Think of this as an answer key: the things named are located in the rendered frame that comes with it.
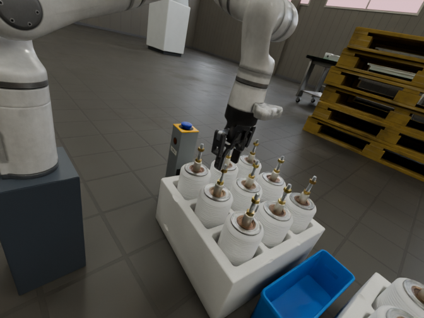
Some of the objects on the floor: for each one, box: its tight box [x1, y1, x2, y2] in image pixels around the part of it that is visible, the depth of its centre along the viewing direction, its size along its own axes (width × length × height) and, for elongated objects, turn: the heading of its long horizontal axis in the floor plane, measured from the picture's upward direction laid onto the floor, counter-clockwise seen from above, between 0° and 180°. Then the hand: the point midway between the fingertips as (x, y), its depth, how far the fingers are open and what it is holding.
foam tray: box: [156, 175, 325, 318], centre depth 74 cm, size 39×39×18 cm
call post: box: [165, 125, 199, 177], centre depth 86 cm, size 7×7×31 cm
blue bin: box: [250, 249, 355, 318], centre depth 60 cm, size 30×11×12 cm, turn 102°
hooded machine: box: [146, 0, 191, 57], centre depth 565 cm, size 83×74×170 cm
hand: (227, 161), depth 55 cm, fingers open, 6 cm apart
